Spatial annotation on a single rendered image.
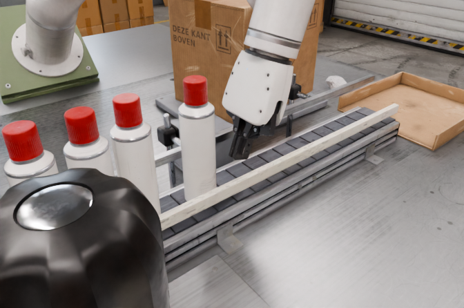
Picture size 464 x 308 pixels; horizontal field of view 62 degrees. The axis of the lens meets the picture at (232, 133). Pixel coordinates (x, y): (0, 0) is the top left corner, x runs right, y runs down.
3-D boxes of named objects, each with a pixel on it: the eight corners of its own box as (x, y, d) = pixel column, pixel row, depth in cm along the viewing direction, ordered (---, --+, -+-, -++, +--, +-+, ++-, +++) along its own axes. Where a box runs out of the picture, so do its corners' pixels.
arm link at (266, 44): (235, 24, 59) (230, 43, 60) (275, 36, 53) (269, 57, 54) (271, 34, 65) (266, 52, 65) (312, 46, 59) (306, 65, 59)
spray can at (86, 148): (97, 264, 51) (63, 127, 40) (82, 242, 54) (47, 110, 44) (133, 246, 53) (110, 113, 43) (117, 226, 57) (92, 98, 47)
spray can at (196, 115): (196, 213, 59) (189, 89, 49) (178, 196, 63) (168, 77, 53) (223, 199, 62) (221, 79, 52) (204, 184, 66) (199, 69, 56)
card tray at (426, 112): (433, 151, 84) (438, 135, 82) (337, 110, 102) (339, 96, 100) (490, 112, 101) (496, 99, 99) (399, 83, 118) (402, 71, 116)
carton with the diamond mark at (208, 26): (242, 128, 89) (244, 7, 76) (175, 99, 103) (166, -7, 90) (313, 90, 108) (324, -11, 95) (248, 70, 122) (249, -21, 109)
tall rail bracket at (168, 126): (184, 213, 67) (177, 129, 59) (162, 193, 72) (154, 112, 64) (199, 205, 69) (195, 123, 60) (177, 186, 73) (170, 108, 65)
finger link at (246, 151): (242, 119, 61) (230, 158, 63) (255, 127, 59) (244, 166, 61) (256, 120, 63) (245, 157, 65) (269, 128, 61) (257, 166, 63)
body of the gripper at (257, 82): (231, 37, 60) (213, 106, 63) (277, 53, 53) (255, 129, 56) (264, 45, 65) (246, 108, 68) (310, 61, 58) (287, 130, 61)
